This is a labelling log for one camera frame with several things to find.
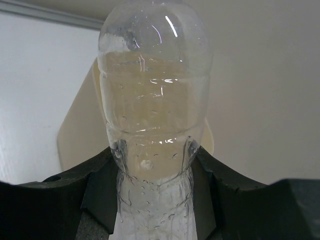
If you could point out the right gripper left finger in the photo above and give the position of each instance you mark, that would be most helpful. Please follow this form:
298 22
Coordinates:
79 203

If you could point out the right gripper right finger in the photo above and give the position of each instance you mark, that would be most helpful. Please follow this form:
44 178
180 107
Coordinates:
231 206

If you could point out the clear bottle diagonal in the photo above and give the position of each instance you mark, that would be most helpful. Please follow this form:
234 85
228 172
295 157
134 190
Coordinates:
154 60

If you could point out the beige plastic bin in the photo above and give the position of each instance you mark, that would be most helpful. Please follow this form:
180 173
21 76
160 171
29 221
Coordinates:
75 130

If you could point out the aluminium frame rail back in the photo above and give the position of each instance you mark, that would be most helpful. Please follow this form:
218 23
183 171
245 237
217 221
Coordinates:
49 15

